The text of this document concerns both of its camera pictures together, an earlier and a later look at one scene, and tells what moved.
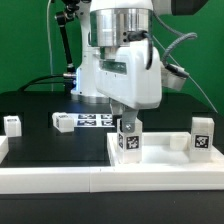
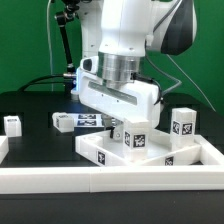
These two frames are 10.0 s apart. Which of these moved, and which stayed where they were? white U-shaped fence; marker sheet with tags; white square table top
Moved: white square table top
Stayed: marker sheet with tags; white U-shaped fence
